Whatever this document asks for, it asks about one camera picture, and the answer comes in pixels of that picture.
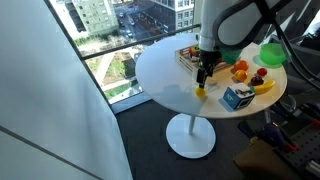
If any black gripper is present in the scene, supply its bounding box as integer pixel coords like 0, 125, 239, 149
195, 49, 223, 90

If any yellow toy banana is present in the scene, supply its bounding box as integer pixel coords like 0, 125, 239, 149
250, 79, 276, 95

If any large printed toy cube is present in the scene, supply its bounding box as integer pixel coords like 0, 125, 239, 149
222, 82, 256, 111

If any black perforated equipment board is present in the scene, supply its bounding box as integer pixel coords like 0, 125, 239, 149
273, 119, 320, 180

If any yellow orange toy peach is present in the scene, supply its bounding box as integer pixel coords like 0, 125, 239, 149
233, 69, 248, 83

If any brown cardboard box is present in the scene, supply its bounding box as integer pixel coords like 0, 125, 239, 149
233, 139, 303, 180

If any white table pedestal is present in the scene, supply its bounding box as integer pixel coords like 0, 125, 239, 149
165, 113, 217, 160

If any toy orange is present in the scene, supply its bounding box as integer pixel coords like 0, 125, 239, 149
233, 59, 250, 73

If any blue red clamp tool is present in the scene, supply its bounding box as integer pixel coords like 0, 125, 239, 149
259, 121, 299, 153

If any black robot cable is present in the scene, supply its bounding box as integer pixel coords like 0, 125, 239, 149
212, 0, 320, 90

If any yellow ball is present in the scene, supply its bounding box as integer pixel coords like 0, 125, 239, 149
194, 86, 208, 98

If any colorful toy cube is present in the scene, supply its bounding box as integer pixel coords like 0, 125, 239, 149
188, 45, 201, 58

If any dark red toy plum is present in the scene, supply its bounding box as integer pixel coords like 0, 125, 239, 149
250, 75, 265, 87

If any green plastic bowl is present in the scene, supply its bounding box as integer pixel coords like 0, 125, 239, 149
259, 42, 288, 66

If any red toy strawberry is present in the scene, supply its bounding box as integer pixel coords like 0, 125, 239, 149
256, 67, 268, 78

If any wooden tray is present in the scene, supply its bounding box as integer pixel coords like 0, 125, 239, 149
174, 44, 235, 81

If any grey office chair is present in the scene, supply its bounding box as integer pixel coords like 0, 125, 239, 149
268, 31, 320, 114

